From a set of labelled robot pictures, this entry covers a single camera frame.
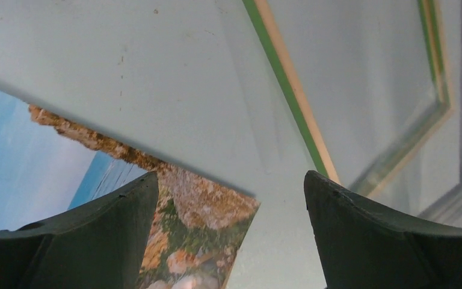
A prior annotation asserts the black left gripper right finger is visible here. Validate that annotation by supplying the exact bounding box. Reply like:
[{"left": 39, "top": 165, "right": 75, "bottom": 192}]
[{"left": 304, "top": 170, "right": 462, "bottom": 288}]

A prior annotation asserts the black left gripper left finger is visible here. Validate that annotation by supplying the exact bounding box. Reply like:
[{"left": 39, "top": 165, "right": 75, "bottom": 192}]
[{"left": 0, "top": 172, "right": 159, "bottom": 288}]

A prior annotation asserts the beach landscape photo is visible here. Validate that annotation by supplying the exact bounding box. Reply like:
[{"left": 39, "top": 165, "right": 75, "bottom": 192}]
[{"left": 0, "top": 91, "right": 260, "bottom": 288}]

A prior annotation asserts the wooden picture frame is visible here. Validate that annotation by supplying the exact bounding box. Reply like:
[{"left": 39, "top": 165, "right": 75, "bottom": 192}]
[{"left": 243, "top": 1, "right": 455, "bottom": 196}]

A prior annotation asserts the right aluminium corner post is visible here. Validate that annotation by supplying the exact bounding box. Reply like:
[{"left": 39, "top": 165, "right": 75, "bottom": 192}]
[{"left": 418, "top": 173, "right": 462, "bottom": 228}]

